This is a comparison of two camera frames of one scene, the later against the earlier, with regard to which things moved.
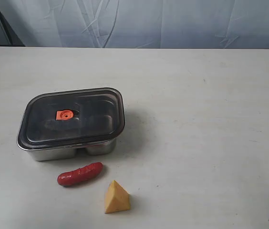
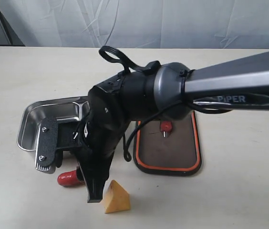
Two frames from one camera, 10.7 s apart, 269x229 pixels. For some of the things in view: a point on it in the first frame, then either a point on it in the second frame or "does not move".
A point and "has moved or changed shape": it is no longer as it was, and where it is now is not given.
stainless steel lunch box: x=70 y=153 has moved or changed shape
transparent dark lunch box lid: x=73 y=118 to x=168 y=147
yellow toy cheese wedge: x=117 y=199 does not move
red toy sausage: x=80 y=174 does not move
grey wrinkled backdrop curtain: x=179 y=24 does not move
